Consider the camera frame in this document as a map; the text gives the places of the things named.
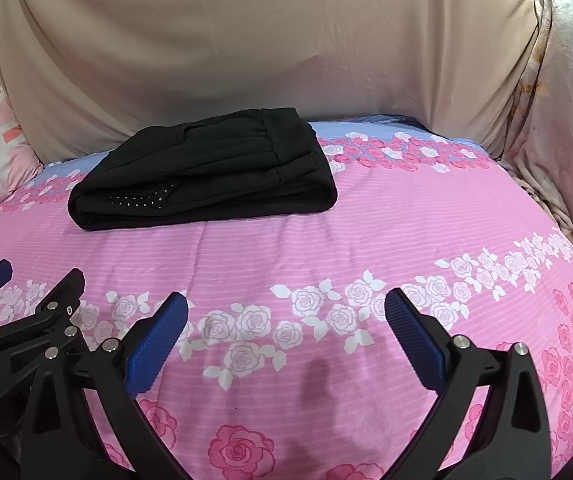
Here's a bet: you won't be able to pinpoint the pink rose printed blanket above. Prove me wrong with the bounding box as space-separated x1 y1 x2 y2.
0 115 573 480

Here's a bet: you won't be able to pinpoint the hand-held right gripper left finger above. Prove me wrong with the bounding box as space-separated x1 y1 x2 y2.
19 291 190 480

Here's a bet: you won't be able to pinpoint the beige cloth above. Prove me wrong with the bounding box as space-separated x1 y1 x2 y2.
0 0 539 163

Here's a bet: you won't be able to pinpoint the black pants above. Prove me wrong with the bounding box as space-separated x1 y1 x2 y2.
67 106 338 232

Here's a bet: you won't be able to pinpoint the pale floral cloth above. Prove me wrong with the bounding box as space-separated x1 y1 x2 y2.
496 0 573 267

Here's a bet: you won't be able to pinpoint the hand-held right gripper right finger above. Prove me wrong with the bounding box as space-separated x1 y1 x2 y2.
383 287 552 480

